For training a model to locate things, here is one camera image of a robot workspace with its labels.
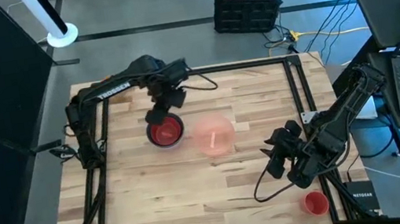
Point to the white tower fan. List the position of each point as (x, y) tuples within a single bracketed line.
[(63, 36)]

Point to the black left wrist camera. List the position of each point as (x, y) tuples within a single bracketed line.
[(178, 73)]

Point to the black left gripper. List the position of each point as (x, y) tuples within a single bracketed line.
[(167, 95)]

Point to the silver mounting plate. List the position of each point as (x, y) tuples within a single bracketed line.
[(309, 116)]

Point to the black aluminium table frame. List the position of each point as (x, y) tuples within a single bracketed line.
[(237, 66)]

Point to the orange plastic cup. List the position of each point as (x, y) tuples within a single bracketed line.
[(315, 203)]

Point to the translucent white plastic bowl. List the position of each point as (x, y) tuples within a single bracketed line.
[(213, 135)]

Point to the white box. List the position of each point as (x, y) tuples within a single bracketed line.
[(369, 112)]

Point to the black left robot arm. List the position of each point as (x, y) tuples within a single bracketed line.
[(113, 91)]

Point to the pink plastic bowl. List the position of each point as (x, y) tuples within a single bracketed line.
[(167, 132)]

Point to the black laptop stand table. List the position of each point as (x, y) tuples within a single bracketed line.
[(389, 115)]

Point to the red black power station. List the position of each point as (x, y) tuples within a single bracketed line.
[(245, 15)]

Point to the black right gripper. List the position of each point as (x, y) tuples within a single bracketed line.
[(295, 151)]

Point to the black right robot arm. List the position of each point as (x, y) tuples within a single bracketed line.
[(343, 110)]

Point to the dark blue plastic bowl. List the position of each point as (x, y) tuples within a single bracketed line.
[(148, 134)]

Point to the black Netgear network switch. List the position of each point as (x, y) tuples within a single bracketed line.
[(361, 195)]

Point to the black diagonal frame strut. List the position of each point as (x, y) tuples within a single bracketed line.
[(46, 146)]

